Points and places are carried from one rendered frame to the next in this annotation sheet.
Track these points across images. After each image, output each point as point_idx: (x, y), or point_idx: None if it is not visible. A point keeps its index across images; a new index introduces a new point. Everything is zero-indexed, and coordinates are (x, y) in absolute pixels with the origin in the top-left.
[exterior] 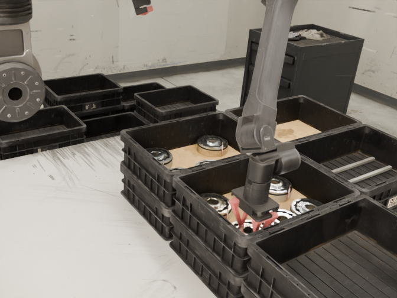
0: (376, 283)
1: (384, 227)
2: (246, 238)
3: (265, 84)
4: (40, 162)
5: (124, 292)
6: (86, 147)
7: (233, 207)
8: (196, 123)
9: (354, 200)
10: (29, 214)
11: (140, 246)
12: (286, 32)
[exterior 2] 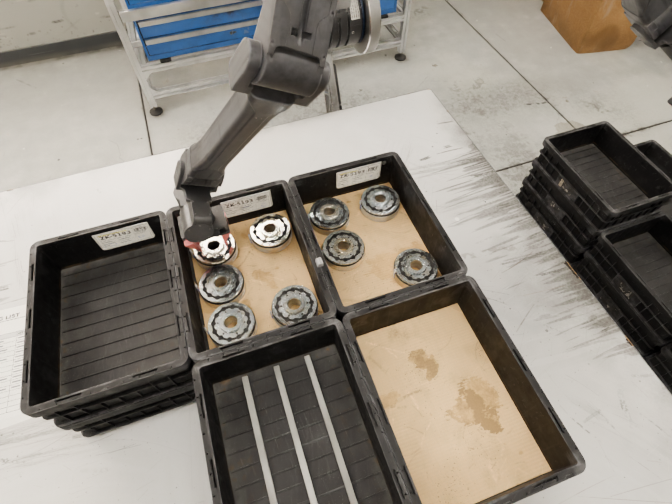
0: (115, 346)
1: None
2: (167, 211)
3: (201, 139)
4: (456, 150)
5: None
6: (494, 186)
7: None
8: (437, 238)
9: (180, 341)
10: (362, 146)
11: None
12: (230, 121)
